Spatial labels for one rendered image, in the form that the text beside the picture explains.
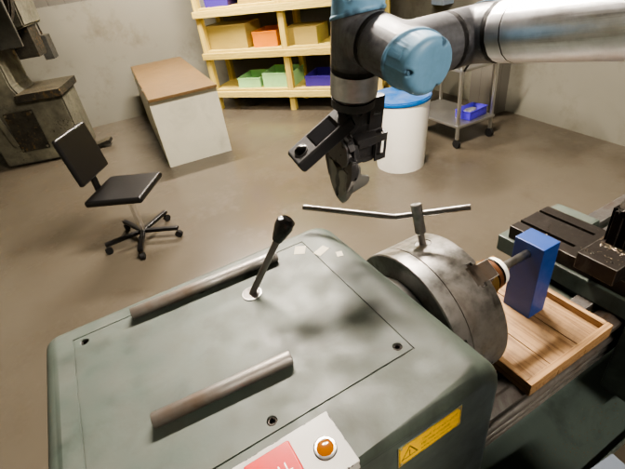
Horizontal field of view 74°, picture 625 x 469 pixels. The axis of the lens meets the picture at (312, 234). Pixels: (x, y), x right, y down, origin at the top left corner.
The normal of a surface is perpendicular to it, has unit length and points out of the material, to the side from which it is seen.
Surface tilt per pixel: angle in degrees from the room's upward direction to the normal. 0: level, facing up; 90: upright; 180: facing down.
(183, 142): 90
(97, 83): 90
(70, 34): 90
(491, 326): 66
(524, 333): 0
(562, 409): 0
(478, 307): 50
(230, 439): 0
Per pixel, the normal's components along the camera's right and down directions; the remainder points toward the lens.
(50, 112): 0.22, 0.53
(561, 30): -0.87, 0.29
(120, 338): -0.12, -0.82
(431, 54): 0.50, 0.57
